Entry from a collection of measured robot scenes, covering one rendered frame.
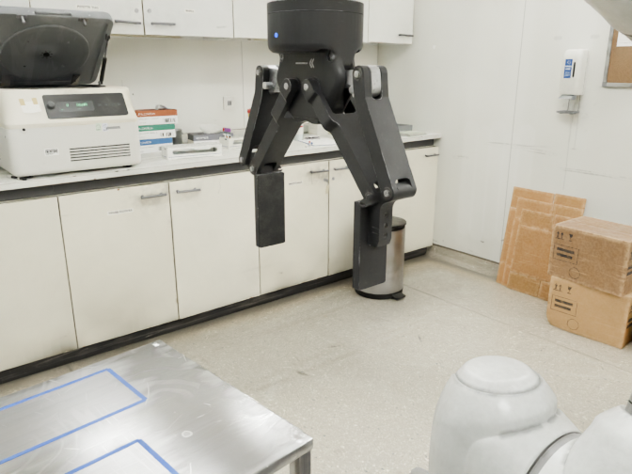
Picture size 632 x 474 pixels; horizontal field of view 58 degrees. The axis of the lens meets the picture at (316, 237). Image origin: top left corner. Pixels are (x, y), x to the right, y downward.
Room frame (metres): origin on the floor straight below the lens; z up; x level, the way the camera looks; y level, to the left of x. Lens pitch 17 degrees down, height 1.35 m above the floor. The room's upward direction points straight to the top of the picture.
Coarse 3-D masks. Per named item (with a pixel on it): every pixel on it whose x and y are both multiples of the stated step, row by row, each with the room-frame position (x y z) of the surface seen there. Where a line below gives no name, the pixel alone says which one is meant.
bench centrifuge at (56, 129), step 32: (0, 32) 2.54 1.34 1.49; (32, 32) 2.61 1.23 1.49; (64, 32) 2.69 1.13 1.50; (96, 32) 2.78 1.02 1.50; (0, 64) 2.68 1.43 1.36; (32, 64) 2.76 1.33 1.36; (64, 64) 2.85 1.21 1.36; (96, 64) 2.94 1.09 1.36; (0, 96) 2.37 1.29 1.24; (32, 96) 2.42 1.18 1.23; (64, 96) 2.50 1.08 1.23; (96, 96) 2.58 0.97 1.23; (128, 96) 2.68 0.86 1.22; (0, 128) 2.40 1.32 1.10; (32, 128) 2.35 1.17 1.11; (64, 128) 2.43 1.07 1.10; (96, 128) 2.51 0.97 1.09; (128, 128) 2.60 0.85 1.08; (0, 160) 2.49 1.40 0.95; (32, 160) 2.34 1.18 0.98; (64, 160) 2.42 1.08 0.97; (96, 160) 2.50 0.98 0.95; (128, 160) 2.59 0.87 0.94
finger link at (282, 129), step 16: (288, 80) 0.46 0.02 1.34; (288, 96) 0.47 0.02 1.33; (272, 112) 0.49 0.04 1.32; (288, 112) 0.49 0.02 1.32; (272, 128) 0.50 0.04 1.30; (288, 128) 0.50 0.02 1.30; (272, 144) 0.50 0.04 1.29; (288, 144) 0.51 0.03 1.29; (256, 160) 0.52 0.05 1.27; (272, 160) 0.52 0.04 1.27
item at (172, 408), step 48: (48, 384) 0.87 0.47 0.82; (96, 384) 0.87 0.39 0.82; (144, 384) 0.87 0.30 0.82; (192, 384) 0.87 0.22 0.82; (0, 432) 0.74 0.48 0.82; (48, 432) 0.74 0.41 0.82; (96, 432) 0.74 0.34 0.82; (144, 432) 0.74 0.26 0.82; (192, 432) 0.74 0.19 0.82; (240, 432) 0.74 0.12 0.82; (288, 432) 0.74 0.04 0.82
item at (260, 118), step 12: (264, 72) 0.51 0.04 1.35; (264, 96) 0.51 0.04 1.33; (276, 96) 0.52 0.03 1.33; (252, 108) 0.52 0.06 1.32; (264, 108) 0.52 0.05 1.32; (252, 120) 0.52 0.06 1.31; (264, 120) 0.52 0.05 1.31; (252, 132) 0.52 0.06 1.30; (264, 132) 0.53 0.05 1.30; (252, 144) 0.53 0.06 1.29; (240, 156) 0.54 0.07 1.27
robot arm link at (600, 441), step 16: (608, 416) 0.54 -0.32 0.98; (624, 416) 0.53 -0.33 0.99; (592, 432) 0.54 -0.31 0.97; (608, 432) 0.52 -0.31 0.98; (624, 432) 0.51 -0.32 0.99; (560, 448) 0.56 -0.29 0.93; (576, 448) 0.54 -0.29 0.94; (592, 448) 0.52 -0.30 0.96; (608, 448) 0.50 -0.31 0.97; (624, 448) 0.49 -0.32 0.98; (544, 464) 0.55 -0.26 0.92; (560, 464) 0.54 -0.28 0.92; (576, 464) 0.52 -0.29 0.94; (592, 464) 0.51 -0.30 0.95; (608, 464) 0.49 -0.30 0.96; (624, 464) 0.48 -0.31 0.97
